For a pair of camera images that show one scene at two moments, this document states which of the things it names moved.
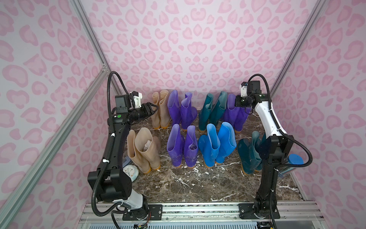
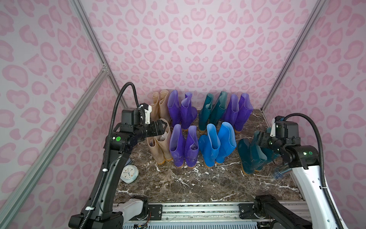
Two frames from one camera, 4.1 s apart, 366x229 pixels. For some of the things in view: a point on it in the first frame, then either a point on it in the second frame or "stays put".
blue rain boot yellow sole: [209, 145] stays put
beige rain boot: [132, 153] → [155, 150]
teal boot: [205, 117] stays put
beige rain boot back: [165, 118] stays put
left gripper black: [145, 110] → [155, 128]
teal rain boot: [218, 109] stays put
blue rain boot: [228, 141] stays put
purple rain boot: [190, 150] stays put
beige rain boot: [149, 146] → [165, 140]
